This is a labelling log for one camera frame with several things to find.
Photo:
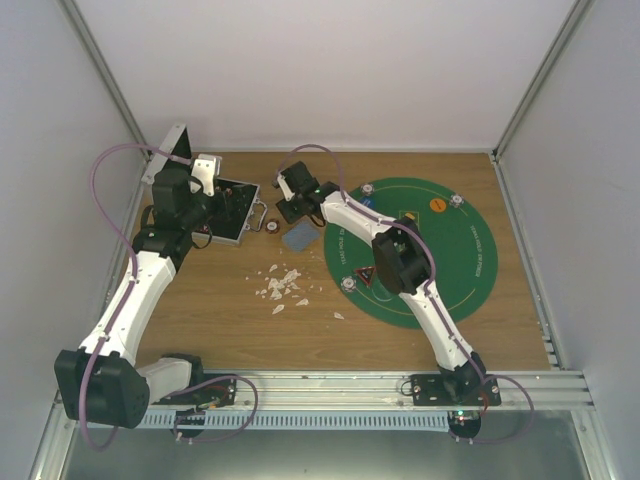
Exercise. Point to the white debris pile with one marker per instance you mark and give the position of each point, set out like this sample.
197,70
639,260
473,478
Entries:
287,289

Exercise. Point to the red hundred chip stack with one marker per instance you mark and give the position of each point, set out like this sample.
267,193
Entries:
272,226

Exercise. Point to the red triangle dealer button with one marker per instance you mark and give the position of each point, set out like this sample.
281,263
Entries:
366,274

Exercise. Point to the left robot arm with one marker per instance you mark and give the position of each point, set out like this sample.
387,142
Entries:
130,300

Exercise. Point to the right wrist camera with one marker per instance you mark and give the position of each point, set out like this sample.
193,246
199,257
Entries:
280,182

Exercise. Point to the blue playing card deck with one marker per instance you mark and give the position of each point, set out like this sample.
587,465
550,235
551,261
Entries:
301,236

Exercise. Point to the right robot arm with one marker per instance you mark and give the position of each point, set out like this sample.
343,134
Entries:
404,265

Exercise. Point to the ten chips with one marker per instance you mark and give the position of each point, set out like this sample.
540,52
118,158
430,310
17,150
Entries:
456,200
348,284
367,189

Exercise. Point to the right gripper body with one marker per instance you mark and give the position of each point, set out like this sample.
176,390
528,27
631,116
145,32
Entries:
294,215

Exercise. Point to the aluminium poker case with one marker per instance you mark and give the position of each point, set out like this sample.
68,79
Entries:
189,195

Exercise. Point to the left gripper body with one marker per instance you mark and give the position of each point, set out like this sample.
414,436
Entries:
195,218

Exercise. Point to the blue small blind button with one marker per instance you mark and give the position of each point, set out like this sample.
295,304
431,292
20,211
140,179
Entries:
368,201

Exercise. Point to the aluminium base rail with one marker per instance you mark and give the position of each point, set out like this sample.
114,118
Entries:
271,400

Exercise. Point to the orange big blind button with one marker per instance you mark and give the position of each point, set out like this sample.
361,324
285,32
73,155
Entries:
438,205

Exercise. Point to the round green poker mat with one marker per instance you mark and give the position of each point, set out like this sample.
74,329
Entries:
460,240

